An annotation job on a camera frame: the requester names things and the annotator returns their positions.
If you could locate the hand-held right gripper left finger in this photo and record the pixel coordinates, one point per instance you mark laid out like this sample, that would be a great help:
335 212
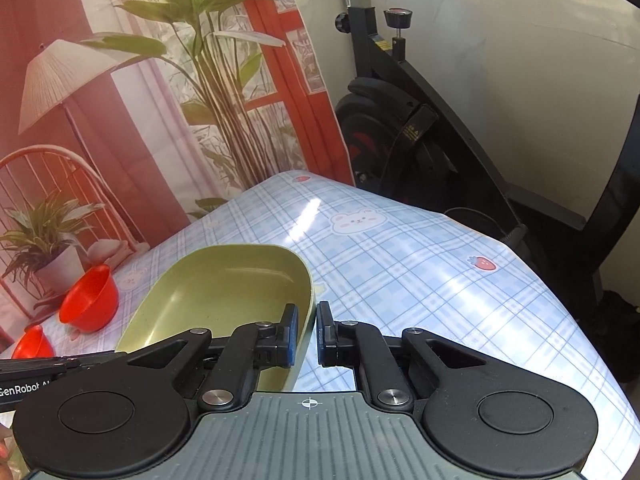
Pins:
291 332

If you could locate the printed wall cloth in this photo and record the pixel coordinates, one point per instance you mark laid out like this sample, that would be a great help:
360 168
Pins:
150 110

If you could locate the red plastic bowl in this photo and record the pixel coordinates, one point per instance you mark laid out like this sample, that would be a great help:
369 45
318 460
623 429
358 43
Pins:
32 345
92 302

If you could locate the blue plaid tablecloth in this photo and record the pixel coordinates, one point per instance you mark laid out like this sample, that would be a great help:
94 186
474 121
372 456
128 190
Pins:
425 285

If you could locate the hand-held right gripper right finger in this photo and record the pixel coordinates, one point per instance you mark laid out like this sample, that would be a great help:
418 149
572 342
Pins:
323 332

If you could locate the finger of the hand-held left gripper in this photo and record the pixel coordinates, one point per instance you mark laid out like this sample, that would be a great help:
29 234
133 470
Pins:
92 359

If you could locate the green oval plate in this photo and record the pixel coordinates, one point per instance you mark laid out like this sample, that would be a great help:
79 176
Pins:
210 295

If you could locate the black exercise bike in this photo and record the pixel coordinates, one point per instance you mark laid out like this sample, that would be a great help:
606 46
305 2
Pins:
400 125

